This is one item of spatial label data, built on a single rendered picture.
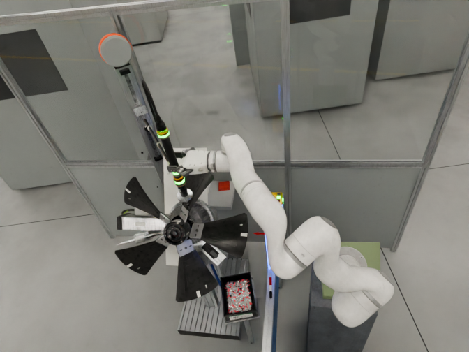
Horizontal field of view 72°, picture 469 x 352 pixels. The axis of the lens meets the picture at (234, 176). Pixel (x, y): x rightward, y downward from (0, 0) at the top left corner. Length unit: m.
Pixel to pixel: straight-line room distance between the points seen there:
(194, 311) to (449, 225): 2.28
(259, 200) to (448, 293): 2.26
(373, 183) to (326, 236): 1.45
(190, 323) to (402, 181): 1.81
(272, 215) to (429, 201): 2.72
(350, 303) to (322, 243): 0.36
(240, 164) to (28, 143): 3.15
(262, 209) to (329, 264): 0.28
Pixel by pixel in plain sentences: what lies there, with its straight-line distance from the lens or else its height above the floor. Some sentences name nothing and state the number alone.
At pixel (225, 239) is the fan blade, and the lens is 1.61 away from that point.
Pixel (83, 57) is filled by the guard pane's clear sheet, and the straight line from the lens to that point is 2.14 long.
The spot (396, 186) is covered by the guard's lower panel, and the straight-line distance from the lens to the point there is 2.45.
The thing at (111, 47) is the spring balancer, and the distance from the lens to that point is 1.82.
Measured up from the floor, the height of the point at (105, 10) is 2.04.
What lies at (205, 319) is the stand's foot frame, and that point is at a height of 0.08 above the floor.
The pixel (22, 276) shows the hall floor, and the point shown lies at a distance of 3.71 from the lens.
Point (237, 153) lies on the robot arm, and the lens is 1.13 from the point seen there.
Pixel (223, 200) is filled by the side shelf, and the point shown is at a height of 0.86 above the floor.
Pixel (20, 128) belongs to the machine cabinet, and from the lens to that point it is 3.93.
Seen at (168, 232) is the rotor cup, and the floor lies 1.23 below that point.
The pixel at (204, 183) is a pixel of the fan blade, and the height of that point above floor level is 1.41.
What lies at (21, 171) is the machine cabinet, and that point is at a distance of 4.35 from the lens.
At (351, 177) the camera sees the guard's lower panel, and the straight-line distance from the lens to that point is 2.33.
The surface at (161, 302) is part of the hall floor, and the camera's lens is 2.91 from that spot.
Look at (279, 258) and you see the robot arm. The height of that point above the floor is 1.66.
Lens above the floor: 2.49
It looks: 44 degrees down
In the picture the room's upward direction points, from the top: 10 degrees counter-clockwise
